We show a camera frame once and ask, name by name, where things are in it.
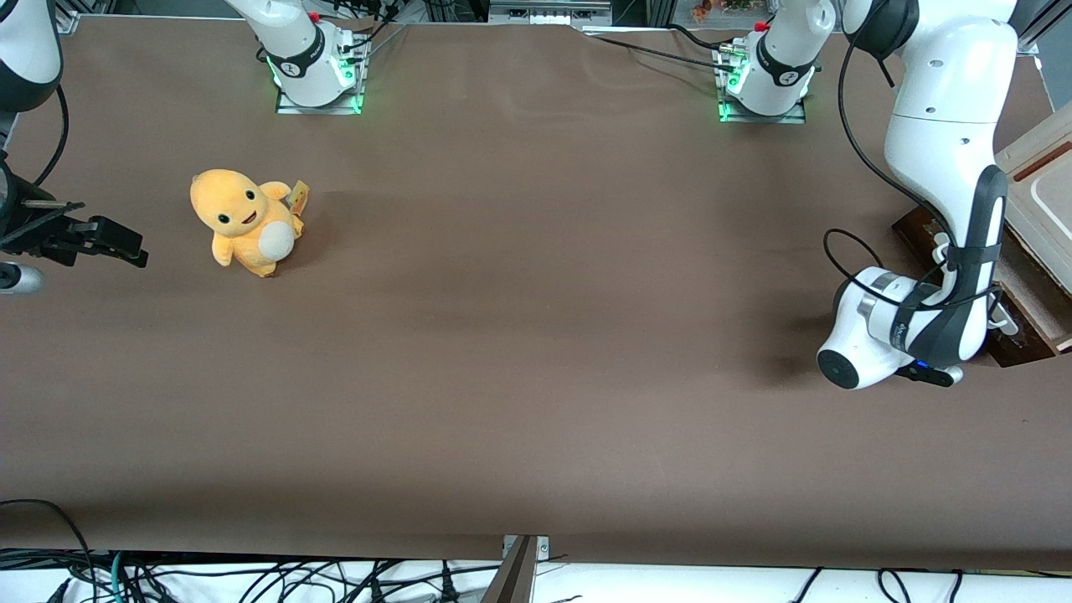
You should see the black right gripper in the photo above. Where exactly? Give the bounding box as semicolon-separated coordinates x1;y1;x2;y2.
0;199;150;270

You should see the yellow plush toy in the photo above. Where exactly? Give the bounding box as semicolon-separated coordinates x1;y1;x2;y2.
189;168;310;279

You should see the brown table cover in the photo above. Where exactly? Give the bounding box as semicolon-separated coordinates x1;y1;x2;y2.
0;15;1072;572

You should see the silver metal box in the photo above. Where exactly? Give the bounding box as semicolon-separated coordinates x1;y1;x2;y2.
488;0;614;26

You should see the dark grey pole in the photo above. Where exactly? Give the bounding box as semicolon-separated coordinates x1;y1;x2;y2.
480;536;539;603

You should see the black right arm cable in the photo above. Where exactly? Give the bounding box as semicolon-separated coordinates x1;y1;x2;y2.
32;82;70;188

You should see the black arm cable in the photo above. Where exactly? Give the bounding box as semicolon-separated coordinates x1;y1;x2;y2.
32;82;70;188
822;0;1006;312

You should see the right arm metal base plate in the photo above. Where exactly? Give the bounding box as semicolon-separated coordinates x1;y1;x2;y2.
275;46;364;116

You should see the black looped floor cable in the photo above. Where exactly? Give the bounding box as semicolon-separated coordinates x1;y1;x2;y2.
0;499;100;603

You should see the black floor cable bundle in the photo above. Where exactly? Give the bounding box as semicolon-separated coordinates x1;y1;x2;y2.
0;549;503;603

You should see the silver edge bracket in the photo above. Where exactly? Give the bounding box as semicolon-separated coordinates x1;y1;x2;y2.
501;534;551;560

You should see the long black table cable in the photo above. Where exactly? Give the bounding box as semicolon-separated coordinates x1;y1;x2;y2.
585;33;740;75

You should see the short black table cable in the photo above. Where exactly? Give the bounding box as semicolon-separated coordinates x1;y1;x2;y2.
667;23;731;53

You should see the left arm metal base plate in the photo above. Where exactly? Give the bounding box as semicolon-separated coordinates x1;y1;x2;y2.
717;44;807;125

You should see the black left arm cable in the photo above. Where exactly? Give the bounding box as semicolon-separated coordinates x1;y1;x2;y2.
822;0;1006;312

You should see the aluminium frame profile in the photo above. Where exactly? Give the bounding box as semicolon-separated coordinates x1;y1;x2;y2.
1018;0;1072;53

